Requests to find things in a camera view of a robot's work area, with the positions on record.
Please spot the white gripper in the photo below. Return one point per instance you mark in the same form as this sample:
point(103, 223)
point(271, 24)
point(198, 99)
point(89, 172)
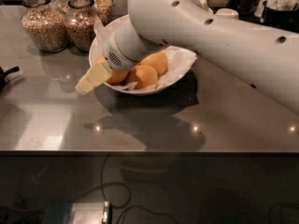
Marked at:
point(114, 56)

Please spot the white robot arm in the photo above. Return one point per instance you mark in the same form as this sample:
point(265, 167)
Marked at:
point(262, 56)

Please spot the large front left orange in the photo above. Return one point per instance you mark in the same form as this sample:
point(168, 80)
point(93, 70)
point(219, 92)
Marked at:
point(117, 76)

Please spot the white ceramic bowl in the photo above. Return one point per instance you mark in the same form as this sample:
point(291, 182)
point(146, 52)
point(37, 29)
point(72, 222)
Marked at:
point(146, 89)

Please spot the front bottom orange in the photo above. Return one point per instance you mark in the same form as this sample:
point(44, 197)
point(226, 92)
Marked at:
point(143, 76)

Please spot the right orange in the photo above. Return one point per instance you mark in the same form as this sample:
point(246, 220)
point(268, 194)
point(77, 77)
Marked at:
point(158, 61)

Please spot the middle glass cereal jar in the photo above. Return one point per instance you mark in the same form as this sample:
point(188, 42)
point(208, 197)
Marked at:
point(79, 22)

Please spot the glass cereal jar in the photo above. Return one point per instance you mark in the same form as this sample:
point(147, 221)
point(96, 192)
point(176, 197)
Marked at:
point(44, 25)
point(79, 22)
point(104, 10)

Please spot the back glass cereal jar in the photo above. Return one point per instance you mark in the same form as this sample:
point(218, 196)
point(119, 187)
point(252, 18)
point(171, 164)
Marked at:
point(104, 10)

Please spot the left glass cereal jar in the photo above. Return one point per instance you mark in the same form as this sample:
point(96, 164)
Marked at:
point(44, 25)

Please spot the white paper liner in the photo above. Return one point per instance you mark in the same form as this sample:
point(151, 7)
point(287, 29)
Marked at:
point(179, 61)

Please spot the left stack of paper bowls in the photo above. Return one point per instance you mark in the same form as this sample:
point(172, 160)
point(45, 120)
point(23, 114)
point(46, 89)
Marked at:
point(204, 5)

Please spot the stack of paper bowls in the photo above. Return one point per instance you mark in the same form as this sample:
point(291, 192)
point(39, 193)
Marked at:
point(204, 5)
point(228, 13)

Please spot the right stack of paper bowls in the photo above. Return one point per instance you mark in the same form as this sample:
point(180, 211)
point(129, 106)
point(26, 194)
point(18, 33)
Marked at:
point(228, 13)

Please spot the metal box on floor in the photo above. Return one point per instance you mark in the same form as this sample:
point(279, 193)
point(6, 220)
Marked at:
point(78, 213)

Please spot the black container with packets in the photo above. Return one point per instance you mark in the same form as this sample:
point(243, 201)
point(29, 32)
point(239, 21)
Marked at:
point(283, 14)

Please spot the black handle object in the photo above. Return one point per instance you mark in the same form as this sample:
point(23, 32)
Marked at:
point(4, 74)

